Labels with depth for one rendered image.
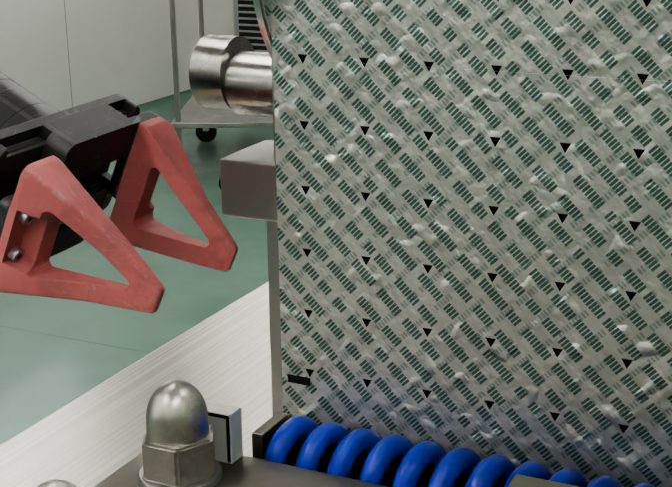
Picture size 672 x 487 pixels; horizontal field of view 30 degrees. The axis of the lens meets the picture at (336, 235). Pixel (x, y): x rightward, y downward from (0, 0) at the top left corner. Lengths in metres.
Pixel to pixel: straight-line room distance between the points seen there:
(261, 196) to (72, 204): 0.14
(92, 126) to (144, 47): 6.16
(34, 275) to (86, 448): 0.33
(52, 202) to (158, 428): 0.11
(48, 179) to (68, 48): 5.69
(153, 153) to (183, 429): 0.15
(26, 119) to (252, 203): 0.13
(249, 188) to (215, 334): 0.43
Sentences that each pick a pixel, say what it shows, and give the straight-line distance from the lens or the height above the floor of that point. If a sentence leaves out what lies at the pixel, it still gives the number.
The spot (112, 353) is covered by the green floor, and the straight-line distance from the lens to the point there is 3.50.
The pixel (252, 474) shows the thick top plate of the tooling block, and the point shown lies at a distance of 0.56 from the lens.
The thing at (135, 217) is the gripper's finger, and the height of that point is 1.12.
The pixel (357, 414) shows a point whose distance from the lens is 0.59.
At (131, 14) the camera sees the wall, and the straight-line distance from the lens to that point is 6.66.
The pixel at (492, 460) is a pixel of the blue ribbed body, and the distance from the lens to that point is 0.54.
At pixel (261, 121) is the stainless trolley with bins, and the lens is 5.18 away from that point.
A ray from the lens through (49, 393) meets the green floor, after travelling 3.29.
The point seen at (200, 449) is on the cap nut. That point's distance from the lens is 0.54.
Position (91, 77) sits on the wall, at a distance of 6.40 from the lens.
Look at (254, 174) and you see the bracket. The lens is 0.66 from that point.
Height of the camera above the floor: 1.29
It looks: 17 degrees down
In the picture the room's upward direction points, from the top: 1 degrees counter-clockwise
